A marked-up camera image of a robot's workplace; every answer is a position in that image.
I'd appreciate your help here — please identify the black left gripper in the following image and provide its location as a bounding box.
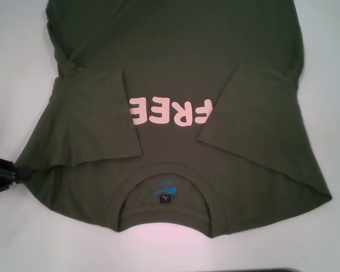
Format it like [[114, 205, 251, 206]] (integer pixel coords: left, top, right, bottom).
[[0, 151, 37, 197]]

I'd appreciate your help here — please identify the dark green FREE t-shirt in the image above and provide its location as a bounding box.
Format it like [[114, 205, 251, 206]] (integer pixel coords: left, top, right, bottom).
[[13, 0, 332, 233]]

